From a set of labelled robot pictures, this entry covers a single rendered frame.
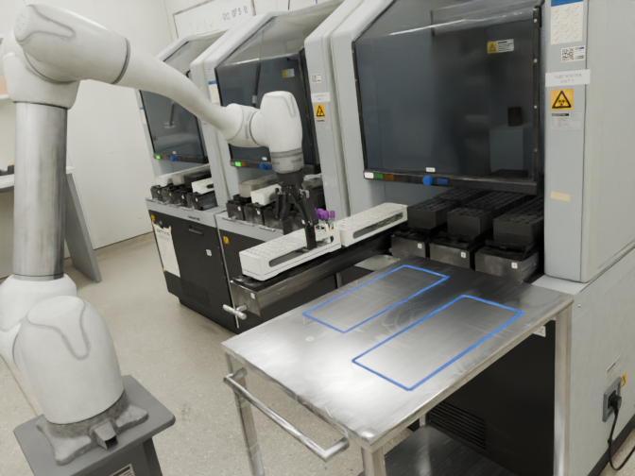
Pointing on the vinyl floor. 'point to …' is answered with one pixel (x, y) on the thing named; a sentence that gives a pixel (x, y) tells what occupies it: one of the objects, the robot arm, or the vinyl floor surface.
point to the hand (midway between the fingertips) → (299, 238)
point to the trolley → (398, 362)
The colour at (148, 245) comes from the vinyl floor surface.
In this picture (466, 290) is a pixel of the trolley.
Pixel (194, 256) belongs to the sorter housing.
